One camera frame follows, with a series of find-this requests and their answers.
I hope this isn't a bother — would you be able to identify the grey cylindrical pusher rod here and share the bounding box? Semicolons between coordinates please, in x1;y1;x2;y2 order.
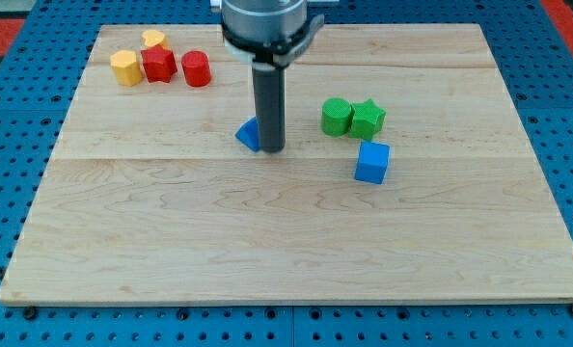
252;68;286;153

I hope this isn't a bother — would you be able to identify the blue triangle block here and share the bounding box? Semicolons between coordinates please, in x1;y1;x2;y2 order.
235;117;260;152

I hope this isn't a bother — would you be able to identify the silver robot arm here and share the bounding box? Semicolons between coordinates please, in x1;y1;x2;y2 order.
210;0;325;153

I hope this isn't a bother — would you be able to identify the green circle block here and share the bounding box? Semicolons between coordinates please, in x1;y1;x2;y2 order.
321;97;353;137

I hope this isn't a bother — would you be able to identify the red cylinder block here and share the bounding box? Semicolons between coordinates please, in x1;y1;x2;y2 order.
181;50;211;87

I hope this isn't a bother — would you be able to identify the green star block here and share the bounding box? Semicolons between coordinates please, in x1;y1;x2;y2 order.
349;99;387;141

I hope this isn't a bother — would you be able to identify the red star block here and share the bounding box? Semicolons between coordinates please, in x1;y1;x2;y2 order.
141;45;177;83

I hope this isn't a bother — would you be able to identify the yellow heart block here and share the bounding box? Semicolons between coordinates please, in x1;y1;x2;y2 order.
141;29;170;49

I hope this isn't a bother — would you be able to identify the blue cube block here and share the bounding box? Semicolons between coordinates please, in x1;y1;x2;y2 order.
354;141;391;184

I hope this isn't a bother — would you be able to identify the yellow hexagon block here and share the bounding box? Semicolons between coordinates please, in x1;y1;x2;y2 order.
110;50;143;87

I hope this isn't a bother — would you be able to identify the wooden board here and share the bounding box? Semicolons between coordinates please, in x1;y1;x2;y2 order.
0;24;573;307

